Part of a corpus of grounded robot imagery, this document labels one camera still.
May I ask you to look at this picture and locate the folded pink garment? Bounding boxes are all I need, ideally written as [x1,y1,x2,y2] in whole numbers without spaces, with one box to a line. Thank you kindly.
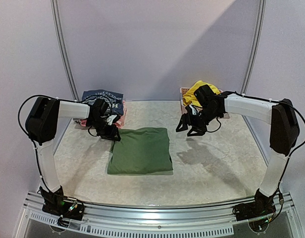
[74,100,127,128]

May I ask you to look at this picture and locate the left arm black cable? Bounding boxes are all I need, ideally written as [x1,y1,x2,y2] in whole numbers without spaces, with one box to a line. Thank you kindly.
[17,94,113,139]

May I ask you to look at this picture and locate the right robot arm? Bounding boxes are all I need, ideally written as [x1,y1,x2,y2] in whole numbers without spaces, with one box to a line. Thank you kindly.
[176,85,300,197]

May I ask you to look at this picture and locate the right aluminium frame post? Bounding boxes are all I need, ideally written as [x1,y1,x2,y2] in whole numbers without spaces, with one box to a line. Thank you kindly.
[241,0,266,93]

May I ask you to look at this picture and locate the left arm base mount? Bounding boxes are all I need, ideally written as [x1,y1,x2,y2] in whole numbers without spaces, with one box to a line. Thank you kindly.
[40,186,85,227]

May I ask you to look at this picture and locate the yellow garment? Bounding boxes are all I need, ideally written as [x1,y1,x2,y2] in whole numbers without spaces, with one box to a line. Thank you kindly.
[182,80,221,107]

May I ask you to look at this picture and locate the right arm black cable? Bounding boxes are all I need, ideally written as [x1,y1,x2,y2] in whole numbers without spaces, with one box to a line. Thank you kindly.
[206,91,305,154]

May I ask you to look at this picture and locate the pink plastic basket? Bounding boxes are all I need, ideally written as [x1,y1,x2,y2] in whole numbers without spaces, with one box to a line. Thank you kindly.
[179,86,230,119]

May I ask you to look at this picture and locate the aluminium front rail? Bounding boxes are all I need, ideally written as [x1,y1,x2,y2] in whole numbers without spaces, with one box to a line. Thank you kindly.
[16,192,303,238]

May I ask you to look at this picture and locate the left aluminium frame post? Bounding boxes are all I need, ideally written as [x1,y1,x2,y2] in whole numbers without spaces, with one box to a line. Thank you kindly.
[51,0,79,100]

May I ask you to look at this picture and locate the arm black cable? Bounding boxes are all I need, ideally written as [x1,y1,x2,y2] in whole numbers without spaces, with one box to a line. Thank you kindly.
[206,91,305,154]
[17,94,113,139]

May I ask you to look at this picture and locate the folded navy graphic shirt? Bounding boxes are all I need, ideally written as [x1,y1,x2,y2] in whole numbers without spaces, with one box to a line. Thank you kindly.
[82,89,124,116]

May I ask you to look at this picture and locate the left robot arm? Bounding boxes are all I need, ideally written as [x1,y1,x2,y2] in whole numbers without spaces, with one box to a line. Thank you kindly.
[25,95,121,194]

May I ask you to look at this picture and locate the green tank top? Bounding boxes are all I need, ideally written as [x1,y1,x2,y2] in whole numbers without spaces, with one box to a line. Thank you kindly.
[107,127,173,176]

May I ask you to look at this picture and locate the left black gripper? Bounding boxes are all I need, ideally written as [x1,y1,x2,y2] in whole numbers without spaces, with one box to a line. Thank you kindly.
[87,118,121,141]

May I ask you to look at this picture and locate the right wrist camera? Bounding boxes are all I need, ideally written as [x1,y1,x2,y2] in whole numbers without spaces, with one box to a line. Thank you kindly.
[189,104,199,116]

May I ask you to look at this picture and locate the aluminium frame post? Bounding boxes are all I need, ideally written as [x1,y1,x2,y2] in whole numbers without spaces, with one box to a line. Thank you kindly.
[241,0,266,93]
[51,0,79,100]

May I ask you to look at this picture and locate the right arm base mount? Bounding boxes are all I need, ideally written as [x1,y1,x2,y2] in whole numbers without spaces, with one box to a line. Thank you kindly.
[232,189,284,232]

